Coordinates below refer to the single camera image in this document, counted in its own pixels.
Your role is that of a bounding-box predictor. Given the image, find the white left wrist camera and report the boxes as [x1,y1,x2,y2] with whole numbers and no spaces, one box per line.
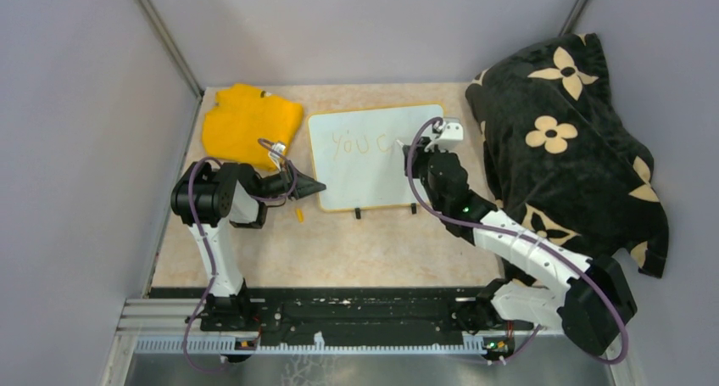
[268,142,286,170]

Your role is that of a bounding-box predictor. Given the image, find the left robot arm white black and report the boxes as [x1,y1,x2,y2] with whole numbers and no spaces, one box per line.
[170,159,326,332]

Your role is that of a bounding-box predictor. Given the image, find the black floral blanket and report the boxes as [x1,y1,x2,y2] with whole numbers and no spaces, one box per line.
[465,33,669,278]

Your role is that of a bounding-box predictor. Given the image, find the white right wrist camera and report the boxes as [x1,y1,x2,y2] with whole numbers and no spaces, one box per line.
[426,118,465,152]

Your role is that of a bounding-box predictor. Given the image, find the right corner metal post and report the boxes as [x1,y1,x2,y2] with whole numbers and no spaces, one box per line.
[558,0,591,36]

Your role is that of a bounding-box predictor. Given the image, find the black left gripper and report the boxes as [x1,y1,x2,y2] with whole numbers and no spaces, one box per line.
[254,159,326,200]

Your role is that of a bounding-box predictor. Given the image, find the yellow folded cloth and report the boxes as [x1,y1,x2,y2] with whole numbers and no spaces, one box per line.
[201,84,304,171]

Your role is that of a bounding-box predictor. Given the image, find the corner metal post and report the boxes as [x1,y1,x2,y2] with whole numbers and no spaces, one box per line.
[135,0,204,98]
[558,0,591,36]

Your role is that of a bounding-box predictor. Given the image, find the left corner metal post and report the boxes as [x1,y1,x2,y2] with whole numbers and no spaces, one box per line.
[135,0,204,98]

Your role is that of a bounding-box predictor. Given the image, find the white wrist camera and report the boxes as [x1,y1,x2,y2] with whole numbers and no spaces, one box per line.
[426,118,465,152]
[268,142,286,170]

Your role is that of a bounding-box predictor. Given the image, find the yellow framed whiteboard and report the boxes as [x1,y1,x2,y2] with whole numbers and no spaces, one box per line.
[308,103,444,212]

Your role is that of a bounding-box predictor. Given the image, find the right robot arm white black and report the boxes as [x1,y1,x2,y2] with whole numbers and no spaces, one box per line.
[399,137,637,365]

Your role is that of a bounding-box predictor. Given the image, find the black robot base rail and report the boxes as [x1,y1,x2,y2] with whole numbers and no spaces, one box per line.
[185,284,535,363]

